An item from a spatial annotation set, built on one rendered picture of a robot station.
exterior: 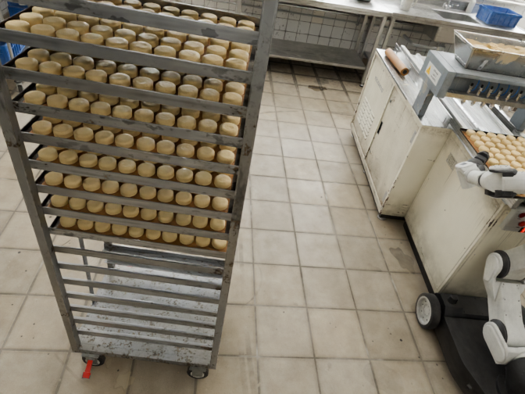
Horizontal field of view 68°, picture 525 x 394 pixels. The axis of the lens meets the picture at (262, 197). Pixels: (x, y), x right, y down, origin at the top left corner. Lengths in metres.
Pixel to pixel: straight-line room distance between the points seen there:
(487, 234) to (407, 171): 0.73
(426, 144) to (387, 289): 0.95
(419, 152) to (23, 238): 2.48
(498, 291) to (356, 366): 0.82
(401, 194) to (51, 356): 2.29
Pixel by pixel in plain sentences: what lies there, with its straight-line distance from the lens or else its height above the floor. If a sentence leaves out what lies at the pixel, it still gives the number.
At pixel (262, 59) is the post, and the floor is 1.56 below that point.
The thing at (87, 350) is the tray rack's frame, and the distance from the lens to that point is 2.00.
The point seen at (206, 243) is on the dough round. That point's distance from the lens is 1.35.
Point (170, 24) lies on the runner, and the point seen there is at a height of 1.59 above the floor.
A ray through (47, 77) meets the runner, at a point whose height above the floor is 1.42.
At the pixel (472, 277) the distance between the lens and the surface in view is 2.56.
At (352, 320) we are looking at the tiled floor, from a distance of 2.39.
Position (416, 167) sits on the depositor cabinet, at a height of 0.53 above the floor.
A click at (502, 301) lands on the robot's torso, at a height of 0.41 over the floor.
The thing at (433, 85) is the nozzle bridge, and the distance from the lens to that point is 2.58.
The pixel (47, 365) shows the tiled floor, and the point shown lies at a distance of 2.18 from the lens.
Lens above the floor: 1.88
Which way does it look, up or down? 40 degrees down
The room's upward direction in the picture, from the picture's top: 12 degrees clockwise
